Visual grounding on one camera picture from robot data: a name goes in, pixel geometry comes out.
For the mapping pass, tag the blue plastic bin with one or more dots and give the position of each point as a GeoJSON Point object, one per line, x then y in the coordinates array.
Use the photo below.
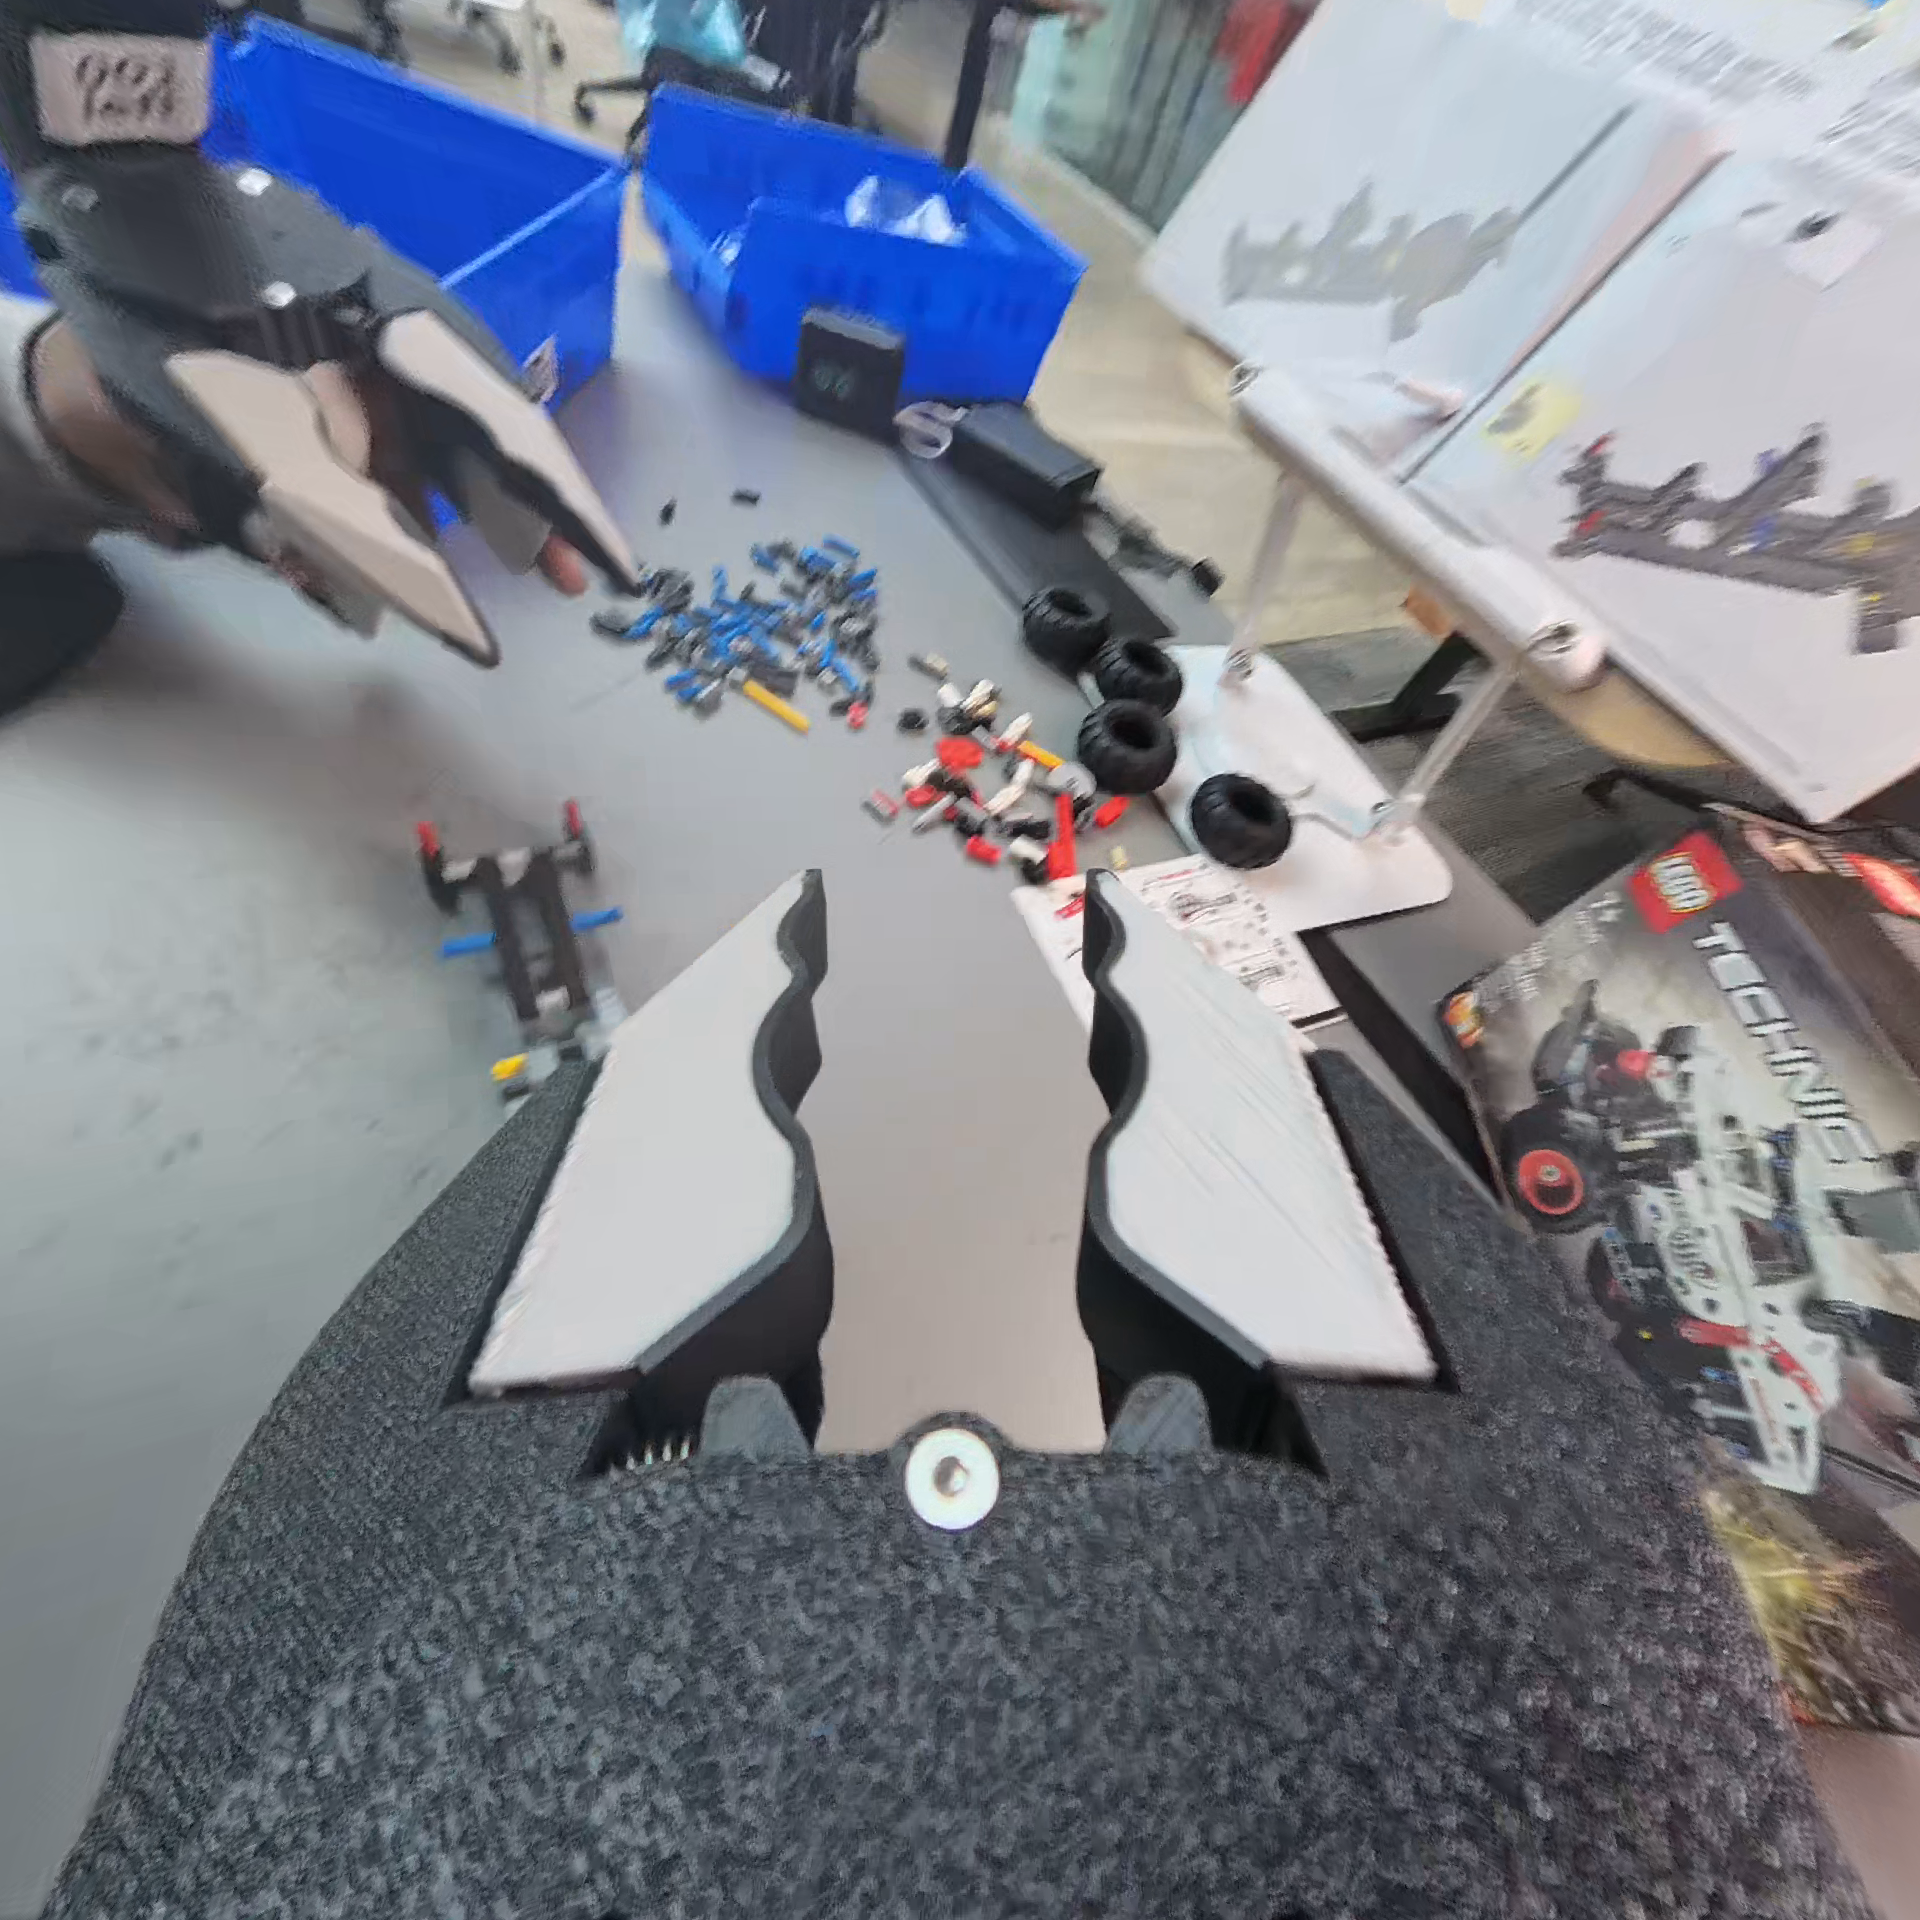
{"type": "Point", "coordinates": [903, 301]}
{"type": "Point", "coordinates": [495, 199]}

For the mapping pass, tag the black toy tyre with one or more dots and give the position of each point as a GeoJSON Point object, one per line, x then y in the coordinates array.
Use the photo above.
{"type": "Point", "coordinates": [1125, 756]}
{"type": "Point", "coordinates": [1062, 630]}
{"type": "Point", "coordinates": [1238, 828]}
{"type": "Point", "coordinates": [1136, 684]}

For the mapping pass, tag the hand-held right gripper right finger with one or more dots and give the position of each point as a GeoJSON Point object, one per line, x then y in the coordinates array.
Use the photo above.
{"type": "Point", "coordinates": [1257, 1198]}

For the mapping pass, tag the yellow toy axle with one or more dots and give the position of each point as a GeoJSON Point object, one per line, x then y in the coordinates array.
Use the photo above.
{"type": "Point", "coordinates": [774, 709]}

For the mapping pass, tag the toy sticker sheet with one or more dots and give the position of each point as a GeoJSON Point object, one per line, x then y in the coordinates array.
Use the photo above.
{"type": "Point", "coordinates": [1198, 945]}

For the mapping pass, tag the toy set box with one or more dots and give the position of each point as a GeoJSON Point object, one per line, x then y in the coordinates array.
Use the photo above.
{"type": "Point", "coordinates": [1648, 1125]}

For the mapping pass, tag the black power adapter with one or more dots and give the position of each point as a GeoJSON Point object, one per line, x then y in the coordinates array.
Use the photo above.
{"type": "Point", "coordinates": [1023, 553]}
{"type": "Point", "coordinates": [1023, 457]}

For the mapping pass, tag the pile of red white pieces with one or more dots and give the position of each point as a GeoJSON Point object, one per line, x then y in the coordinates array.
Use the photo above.
{"type": "Point", "coordinates": [960, 756]}

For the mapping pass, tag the partly built toy chassis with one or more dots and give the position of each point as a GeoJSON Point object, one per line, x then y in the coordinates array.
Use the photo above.
{"type": "Point", "coordinates": [525, 928]}

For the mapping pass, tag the black power bank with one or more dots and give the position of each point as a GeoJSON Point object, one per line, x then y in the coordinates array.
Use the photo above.
{"type": "Point", "coordinates": [846, 377]}

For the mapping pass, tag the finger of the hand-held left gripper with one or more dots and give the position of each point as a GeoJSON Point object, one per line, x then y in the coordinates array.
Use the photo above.
{"type": "Point", "coordinates": [344, 510]}
{"type": "Point", "coordinates": [513, 433]}

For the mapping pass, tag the white book stand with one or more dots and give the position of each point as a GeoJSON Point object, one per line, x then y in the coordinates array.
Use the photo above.
{"type": "Point", "coordinates": [1355, 863]}

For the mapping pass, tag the grey desk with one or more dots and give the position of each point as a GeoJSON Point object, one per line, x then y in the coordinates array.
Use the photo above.
{"type": "Point", "coordinates": [296, 1198]}

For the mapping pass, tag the person's left hand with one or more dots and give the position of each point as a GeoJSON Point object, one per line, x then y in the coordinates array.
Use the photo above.
{"type": "Point", "coordinates": [564, 571]}

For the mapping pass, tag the open instruction booklet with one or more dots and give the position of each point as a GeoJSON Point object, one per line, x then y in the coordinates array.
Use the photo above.
{"type": "Point", "coordinates": [1427, 223]}

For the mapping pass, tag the pile of blue black pins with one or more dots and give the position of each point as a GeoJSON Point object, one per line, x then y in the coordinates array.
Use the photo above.
{"type": "Point", "coordinates": [750, 624]}

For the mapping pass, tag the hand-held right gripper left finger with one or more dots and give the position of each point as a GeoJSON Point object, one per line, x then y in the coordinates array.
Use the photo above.
{"type": "Point", "coordinates": [646, 1198]}

